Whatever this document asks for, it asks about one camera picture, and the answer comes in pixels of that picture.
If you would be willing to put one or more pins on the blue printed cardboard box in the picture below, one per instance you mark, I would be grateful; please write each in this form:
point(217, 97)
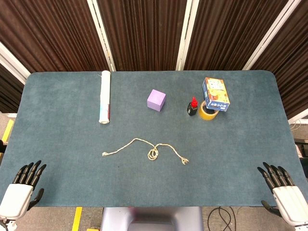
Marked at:
point(215, 92)

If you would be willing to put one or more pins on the white partition frame post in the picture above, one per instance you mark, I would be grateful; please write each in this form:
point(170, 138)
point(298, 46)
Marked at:
point(298, 118)
point(103, 41)
point(269, 36)
point(185, 36)
point(12, 62)

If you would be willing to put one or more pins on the black bottle red cap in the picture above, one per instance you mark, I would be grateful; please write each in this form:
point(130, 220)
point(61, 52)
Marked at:
point(192, 109)

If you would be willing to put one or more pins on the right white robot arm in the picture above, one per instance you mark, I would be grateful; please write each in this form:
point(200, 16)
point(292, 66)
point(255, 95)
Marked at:
point(302, 227)

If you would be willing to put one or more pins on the brown pleated partition panel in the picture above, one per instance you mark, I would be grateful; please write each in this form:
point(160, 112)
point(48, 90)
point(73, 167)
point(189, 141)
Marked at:
point(144, 33)
point(8, 91)
point(48, 31)
point(223, 31)
point(293, 60)

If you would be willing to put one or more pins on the yellow floor tape strip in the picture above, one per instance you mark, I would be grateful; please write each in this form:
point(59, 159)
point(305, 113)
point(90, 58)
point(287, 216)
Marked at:
point(77, 219)
point(7, 131)

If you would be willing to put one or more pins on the yellow adhesive tape roll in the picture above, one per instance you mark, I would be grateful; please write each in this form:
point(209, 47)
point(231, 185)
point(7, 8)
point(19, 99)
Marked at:
point(208, 116)

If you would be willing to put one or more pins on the black equipment box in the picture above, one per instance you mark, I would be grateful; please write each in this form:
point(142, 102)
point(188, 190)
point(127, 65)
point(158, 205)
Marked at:
point(302, 146)

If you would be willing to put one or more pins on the blue felt table cover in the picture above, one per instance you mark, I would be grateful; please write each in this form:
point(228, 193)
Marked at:
point(154, 183)

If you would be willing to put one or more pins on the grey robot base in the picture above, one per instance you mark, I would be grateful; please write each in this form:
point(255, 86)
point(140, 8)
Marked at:
point(151, 220)

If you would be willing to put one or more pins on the white rolled paper tube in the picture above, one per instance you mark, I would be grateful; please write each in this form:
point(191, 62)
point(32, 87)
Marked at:
point(105, 96)

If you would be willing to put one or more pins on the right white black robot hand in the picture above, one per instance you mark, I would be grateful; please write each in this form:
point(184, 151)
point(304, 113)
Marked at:
point(292, 204)

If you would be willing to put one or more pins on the purple foam cube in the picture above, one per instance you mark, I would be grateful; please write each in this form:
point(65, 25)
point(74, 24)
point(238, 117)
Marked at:
point(156, 99)

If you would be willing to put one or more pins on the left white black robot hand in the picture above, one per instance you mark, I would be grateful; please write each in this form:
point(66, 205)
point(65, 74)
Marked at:
point(15, 199)

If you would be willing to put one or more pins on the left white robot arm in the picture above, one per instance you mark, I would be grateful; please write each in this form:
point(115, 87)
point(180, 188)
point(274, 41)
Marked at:
point(6, 225)

